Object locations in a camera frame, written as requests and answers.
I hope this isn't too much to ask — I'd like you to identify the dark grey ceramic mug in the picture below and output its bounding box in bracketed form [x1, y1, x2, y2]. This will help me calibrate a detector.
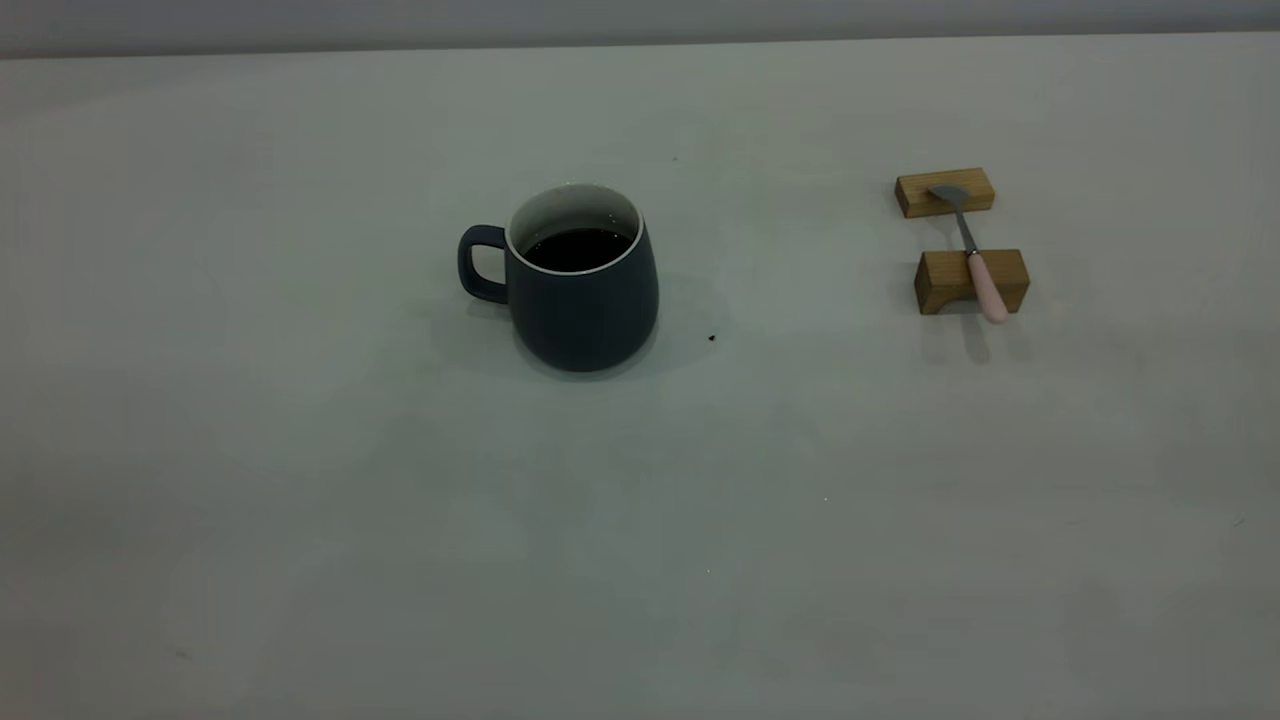
[458, 183, 661, 374]

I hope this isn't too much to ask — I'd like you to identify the pink handled metal spoon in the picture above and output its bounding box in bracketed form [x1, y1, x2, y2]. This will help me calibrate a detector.
[927, 184, 1010, 325]

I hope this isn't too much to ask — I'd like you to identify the arched wooden block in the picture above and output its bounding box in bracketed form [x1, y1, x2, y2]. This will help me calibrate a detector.
[914, 248, 1031, 316]

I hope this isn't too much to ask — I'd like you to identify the flat rectangular wooden block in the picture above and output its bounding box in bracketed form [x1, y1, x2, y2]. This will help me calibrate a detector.
[895, 167, 997, 219]

